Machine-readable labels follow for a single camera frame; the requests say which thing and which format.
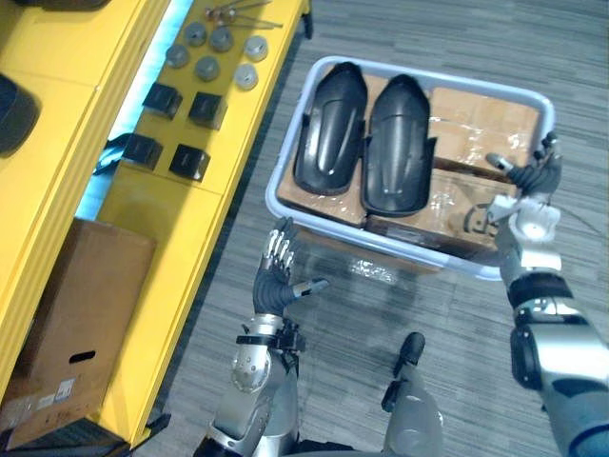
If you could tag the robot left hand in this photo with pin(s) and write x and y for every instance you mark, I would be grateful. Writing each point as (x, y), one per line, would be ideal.
(271, 292)

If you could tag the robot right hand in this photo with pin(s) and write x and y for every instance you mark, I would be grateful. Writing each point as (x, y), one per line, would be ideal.
(537, 177)

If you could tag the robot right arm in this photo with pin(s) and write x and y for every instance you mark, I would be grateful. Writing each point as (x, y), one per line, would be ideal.
(552, 347)

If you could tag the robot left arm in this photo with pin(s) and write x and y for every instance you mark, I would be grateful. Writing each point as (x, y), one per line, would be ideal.
(252, 366)

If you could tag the black shelf foot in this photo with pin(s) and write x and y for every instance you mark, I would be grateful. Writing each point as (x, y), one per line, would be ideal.
(159, 424)

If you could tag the black shelf caster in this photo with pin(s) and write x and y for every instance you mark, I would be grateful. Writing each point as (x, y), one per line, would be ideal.
(308, 24)

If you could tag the yellow shelf unit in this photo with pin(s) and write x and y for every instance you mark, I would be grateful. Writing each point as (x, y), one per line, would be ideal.
(57, 52)

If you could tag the taped cardboard box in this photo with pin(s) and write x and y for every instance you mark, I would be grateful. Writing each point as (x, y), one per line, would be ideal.
(328, 207)
(480, 128)

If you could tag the pale plastic bin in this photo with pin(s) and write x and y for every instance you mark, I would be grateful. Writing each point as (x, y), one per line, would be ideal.
(333, 228)

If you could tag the printed cardboard box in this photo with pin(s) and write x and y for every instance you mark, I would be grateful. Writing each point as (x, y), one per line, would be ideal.
(442, 214)

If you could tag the black plastic housing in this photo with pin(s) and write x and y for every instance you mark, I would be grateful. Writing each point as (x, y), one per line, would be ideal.
(330, 128)
(14, 119)
(397, 147)
(62, 3)

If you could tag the robot dark foot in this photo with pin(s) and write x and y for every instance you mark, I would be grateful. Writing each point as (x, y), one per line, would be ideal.
(410, 350)

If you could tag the small black box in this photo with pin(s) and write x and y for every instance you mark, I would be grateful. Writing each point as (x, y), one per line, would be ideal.
(163, 101)
(190, 162)
(142, 151)
(207, 110)

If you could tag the robot silver leg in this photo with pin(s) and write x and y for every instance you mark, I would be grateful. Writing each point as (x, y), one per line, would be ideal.
(414, 419)

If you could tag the grey metal cylinder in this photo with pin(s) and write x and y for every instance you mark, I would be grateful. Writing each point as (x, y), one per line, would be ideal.
(177, 55)
(246, 76)
(195, 34)
(256, 48)
(207, 68)
(221, 39)

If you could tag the thin metal rod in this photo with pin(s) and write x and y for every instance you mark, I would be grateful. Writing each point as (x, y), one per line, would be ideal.
(247, 21)
(238, 6)

